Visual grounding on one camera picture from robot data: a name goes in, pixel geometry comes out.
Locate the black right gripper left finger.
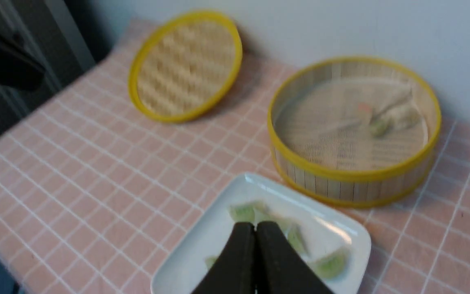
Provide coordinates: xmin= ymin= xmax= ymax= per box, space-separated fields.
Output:
xmin=192 ymin=222 xmax=256 ymax=294

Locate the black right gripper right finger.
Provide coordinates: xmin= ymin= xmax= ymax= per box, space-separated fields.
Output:
xmin=256 ymin=221 xmax=332 ymax=294

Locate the green dumpling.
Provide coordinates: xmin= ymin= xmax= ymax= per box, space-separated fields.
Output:
xmin=369 ymin=118 xmax=392 ymax=138
xmin=309 ymin=246 xmax=349 ymax=280

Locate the small green dumpling plate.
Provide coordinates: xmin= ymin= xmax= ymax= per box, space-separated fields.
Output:
xmin=286 ymin=223 xmax=308 ymax=256

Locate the green dumpling on plate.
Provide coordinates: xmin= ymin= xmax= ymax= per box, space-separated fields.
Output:
xmin=309 ymin=246 xmax=349 ymax=280

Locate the white square plate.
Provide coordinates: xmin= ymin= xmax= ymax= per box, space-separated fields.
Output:
xmin=151 ymin=173 xmax=372 ymax=294

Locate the green dumpling plate top left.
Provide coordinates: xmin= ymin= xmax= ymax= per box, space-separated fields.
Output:
xmin=228 ymin=201 xmax=269 ymax=225

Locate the white mesh steamer liner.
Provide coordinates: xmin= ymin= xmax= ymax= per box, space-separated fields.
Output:
xmin=273 ymin=78 xmax=429 ymax=171

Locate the bamboo steamer basket yellow rim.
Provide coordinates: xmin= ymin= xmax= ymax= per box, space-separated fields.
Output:
xmin=267 ymin=56 xmax=442 ymax=208

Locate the pink dumpling in steamer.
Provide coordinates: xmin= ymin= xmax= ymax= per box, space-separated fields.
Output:
xmin=357 ymin=102 xmax=374 ymax=125

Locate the pale dumpling in steamer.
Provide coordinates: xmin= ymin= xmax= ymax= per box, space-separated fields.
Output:
xmin=381 ymin=102 xmax=422 ymax=131

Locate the bamboo steamer lid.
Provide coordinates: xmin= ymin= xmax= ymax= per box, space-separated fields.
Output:
xmin=128 ymin=11 xmax=243 ymax=123

